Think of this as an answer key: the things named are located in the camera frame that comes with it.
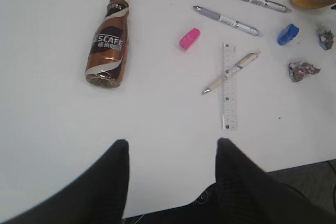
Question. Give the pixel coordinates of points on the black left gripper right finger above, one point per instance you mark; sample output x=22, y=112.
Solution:
x=246, y=194

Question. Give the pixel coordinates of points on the blue pencil sharpener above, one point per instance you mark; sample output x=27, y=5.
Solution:
x=288, y=34

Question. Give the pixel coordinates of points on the transparent plastic ruler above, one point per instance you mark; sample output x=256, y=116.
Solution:
x=230, y=121

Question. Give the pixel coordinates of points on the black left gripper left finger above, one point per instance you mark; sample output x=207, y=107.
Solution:
x=97, y=196

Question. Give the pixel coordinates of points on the pink pencil sharpener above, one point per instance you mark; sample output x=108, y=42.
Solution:
x=189, y=38

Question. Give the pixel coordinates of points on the grey pen near basket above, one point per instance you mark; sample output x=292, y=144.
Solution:
x=270, y=5

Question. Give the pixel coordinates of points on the pink paper piece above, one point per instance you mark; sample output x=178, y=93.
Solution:
x=298, y=70

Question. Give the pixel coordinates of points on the grey blue middle pen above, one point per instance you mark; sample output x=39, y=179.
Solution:
x=228, y=21

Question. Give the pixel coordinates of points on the brown Nescafe coffee bottle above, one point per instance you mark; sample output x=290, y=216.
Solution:
x=108, y=53

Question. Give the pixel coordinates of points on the cream coloured pen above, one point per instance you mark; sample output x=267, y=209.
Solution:
x=249, y=58

